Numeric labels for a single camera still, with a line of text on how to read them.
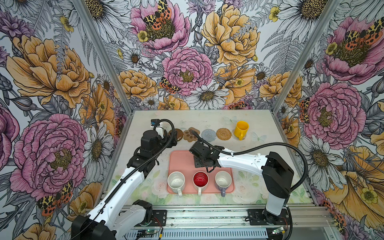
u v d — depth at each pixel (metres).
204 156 0.66
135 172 0.50
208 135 1.07
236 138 1.05
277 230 0.72
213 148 0.58
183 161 0.94
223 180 0.85
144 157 0.57
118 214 0.45
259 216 0.75
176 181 0.85
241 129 0.99
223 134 1.08
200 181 0.85
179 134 1.06
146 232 0.71
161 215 0.75
